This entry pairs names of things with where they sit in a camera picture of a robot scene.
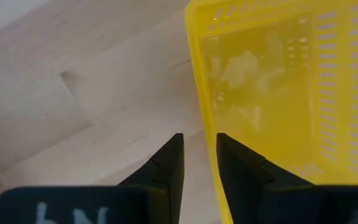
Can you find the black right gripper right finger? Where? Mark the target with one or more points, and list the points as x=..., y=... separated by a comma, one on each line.
x=238, y=168

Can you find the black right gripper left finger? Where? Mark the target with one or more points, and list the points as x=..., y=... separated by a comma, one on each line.
x=169, y=168

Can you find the yellow plastic basket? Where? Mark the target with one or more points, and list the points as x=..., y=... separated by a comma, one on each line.
x=259, y=93

